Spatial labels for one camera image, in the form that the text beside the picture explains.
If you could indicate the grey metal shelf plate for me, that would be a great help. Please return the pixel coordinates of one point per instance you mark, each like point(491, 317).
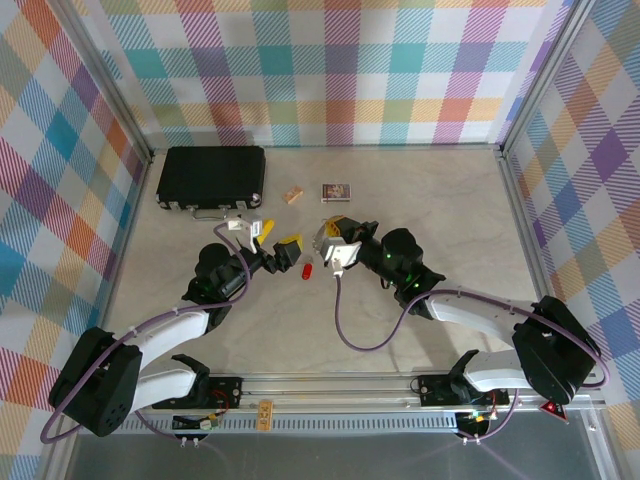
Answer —
point(325, 460)

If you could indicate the aluminium back rail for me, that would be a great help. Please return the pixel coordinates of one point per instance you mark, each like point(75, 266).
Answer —
point(325, 146)

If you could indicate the small picture card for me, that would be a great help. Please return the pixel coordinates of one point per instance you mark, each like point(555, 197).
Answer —
point(335, 192)

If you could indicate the aluminium corner post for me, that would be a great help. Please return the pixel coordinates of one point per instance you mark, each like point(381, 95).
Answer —
point(545, 75)
point(107, 85)

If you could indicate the small circuit board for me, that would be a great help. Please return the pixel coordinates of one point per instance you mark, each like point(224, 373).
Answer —
point(207, 424)
point(475, 417)

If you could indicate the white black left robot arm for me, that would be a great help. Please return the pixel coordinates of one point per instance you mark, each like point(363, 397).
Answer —
point(165, 330)

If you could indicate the black hard case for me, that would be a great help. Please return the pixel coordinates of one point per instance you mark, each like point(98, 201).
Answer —
point(210, 175)

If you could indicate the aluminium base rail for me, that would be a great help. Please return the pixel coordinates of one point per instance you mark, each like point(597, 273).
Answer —
point(325, 387)

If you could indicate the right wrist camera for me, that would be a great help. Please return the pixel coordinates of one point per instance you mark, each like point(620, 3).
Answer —
point(337, 252)

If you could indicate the aluminium side rail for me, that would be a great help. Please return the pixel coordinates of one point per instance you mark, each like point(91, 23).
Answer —
point(121, 250)
point(531, 250)

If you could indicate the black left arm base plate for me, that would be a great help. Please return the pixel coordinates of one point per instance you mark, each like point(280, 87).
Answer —
point(225, 390)

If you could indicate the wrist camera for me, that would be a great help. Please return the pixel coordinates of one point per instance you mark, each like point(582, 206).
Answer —
point(240, 223)
point(337, 252)

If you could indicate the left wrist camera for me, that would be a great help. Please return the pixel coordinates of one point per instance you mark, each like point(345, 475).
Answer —
point(240, 223)

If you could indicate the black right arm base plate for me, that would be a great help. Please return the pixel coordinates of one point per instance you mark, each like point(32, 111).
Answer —
point(435, 390)

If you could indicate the small tan matchbox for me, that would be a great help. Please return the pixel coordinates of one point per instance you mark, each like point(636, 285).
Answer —
point(293, 195)

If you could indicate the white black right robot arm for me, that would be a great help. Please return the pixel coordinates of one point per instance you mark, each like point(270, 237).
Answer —
point(465, 310)

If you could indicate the small wooden tag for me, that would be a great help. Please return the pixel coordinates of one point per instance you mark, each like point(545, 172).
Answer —
point(265, 415)

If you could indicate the red triangular warning sticker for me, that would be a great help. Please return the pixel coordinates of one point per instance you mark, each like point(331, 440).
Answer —
point(551, 410)

